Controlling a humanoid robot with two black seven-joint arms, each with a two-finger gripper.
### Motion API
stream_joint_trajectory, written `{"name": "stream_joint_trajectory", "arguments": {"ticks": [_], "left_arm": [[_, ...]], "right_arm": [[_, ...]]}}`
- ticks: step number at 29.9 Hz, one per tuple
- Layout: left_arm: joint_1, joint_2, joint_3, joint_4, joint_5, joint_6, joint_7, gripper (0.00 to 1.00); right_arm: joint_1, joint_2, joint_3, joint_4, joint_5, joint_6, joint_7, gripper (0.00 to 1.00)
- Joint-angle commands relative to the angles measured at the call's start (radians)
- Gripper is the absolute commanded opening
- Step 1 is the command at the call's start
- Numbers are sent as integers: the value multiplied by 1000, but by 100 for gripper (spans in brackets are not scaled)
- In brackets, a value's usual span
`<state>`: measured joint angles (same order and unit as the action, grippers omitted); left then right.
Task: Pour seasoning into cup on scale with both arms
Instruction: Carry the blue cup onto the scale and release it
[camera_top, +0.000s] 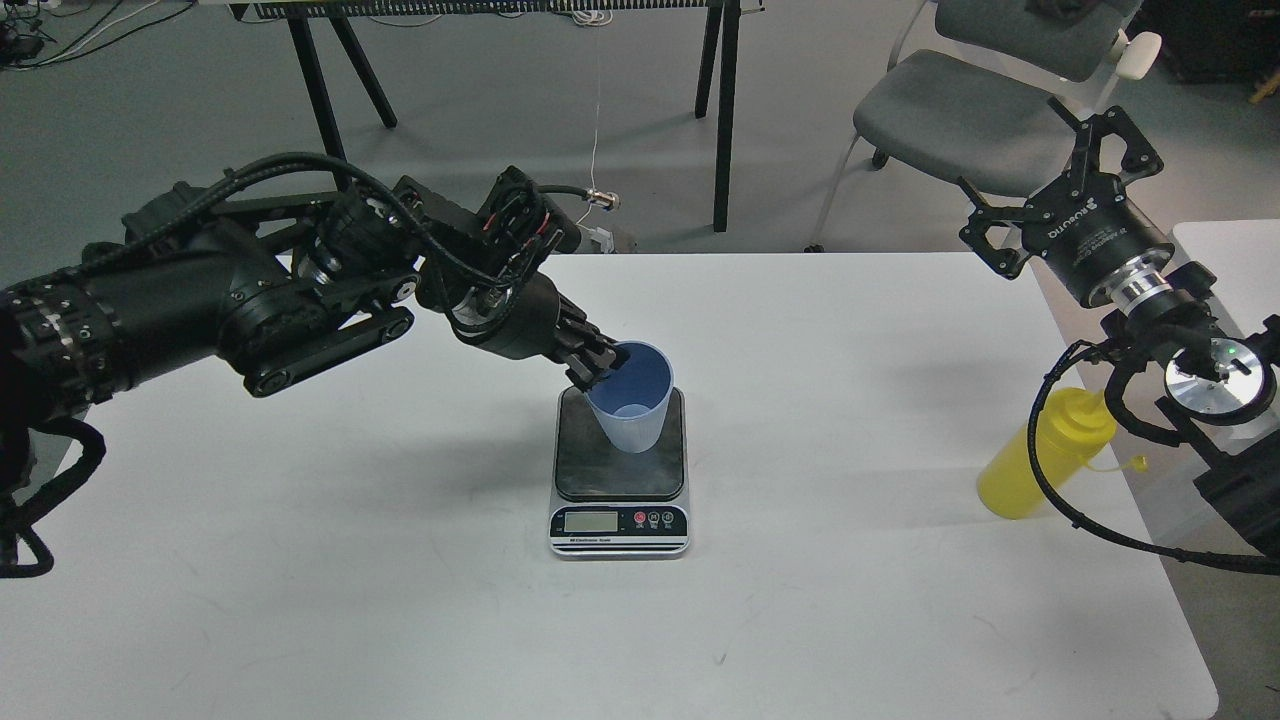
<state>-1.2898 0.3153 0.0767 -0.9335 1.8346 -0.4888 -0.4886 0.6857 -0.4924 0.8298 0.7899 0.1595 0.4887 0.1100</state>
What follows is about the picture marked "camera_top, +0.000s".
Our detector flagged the blue plastic cup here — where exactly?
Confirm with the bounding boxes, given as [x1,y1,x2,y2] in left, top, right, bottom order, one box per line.
[586,340,675,454]

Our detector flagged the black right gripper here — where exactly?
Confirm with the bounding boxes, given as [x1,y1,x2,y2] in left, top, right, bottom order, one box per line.
[957,97,1176,309]

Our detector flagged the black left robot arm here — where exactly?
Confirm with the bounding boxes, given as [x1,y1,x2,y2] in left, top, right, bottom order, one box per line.
[1,152,631,578]

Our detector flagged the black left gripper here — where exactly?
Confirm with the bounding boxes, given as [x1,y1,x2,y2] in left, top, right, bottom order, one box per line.
[451,273,621,392]

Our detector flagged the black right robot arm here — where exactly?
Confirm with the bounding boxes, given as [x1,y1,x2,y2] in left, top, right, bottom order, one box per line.
[959,97,1277,577]

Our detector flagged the yellow squeeze bottle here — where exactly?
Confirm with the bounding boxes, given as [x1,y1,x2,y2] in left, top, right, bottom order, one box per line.
[975,387,1149,520]

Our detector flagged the white power adapter on floor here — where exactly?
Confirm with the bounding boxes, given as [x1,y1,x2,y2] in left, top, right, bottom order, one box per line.
[585,225,639,254]

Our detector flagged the black-legged background table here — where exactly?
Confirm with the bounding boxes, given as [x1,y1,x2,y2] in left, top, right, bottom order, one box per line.
[212,1,760,234]

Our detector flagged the white side table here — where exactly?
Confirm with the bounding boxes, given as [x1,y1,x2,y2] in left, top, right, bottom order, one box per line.
[1172,219,1279,334]

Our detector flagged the white hanging cable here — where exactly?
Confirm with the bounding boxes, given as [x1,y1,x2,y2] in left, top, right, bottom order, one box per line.
[575,8,613,233]

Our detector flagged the digital kitchen scale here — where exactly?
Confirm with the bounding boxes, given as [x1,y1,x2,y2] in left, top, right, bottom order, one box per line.
[547,389,691,560]

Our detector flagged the cables on floor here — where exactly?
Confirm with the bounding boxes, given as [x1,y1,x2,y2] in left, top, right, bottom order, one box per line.
[0,0,191,69]

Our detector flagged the grey office chair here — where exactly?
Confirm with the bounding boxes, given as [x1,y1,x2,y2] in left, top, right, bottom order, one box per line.
[850,1,1164,197]

